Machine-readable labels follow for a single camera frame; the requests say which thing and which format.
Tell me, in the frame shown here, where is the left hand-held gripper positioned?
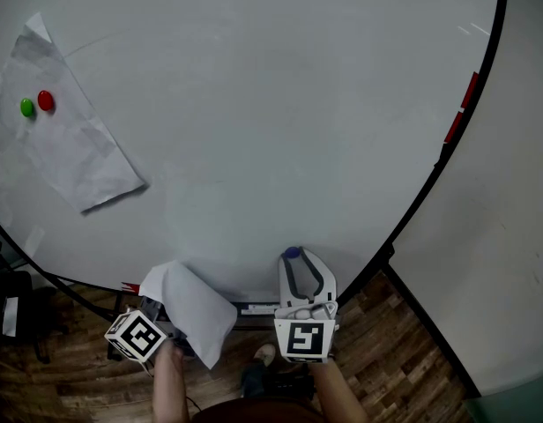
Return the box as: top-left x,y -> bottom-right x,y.
104,296 -> 197,363

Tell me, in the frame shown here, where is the person's dark red shirt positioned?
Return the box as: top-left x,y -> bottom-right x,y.
195,396 -> 326,423

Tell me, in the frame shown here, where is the black baseboard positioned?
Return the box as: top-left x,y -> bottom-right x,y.
383,262 -> 482,398

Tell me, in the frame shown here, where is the red round magnet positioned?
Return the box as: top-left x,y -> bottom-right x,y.
36,89 -> 56,113

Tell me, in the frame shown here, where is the black eraser with white label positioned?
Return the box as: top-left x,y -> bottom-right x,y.
234,301 -> 282,319

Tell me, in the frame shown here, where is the black waist box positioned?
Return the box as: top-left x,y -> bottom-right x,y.
264,369 -> 317,401

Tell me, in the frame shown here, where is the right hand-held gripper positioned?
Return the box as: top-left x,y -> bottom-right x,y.
272,246 -> 341,365

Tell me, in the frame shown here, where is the black office chair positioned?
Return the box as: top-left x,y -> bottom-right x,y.
0,241 -> 71,365

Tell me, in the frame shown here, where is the person's right forearm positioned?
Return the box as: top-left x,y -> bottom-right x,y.
308,360 -> 371,423

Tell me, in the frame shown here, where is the person's light shoe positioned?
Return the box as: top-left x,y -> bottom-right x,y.
253,342 -> 278,367

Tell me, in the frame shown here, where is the person's left forearm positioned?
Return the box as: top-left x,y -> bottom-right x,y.
151,338 -> 191,423

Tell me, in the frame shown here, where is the frosted glass panel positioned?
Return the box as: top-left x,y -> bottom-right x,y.
462,367 -> 543,423

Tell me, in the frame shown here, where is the person's leg in jeans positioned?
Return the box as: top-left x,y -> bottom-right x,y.
241,360 -> 269,398

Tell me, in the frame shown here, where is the small white paper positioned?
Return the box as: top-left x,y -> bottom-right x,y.
138,259 -> 239,371

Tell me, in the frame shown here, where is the white whiteboard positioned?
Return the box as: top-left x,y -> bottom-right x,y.
0,0 -> 510,361

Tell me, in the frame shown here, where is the long white paper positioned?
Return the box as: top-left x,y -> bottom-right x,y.
0,11 -> 149,215

